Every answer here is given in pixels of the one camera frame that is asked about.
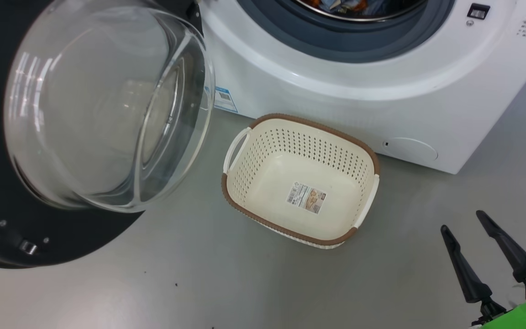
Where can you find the cream orange blue pyjama top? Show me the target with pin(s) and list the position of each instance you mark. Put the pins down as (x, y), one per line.
(311, 3)

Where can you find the black-rimmed glass washer door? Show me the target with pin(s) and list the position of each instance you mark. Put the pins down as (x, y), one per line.
(107, 114)

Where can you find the white front-load washing machine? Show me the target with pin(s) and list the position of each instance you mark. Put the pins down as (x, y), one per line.
(427, 114)

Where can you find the printed basket product sticker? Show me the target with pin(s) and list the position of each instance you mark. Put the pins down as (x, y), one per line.
(306, 198)

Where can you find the cream basket with brown rim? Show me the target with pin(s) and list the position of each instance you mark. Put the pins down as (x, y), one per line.
(254, 155)

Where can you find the blue energy label sticker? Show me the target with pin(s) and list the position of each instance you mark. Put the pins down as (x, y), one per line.
(223, 99)

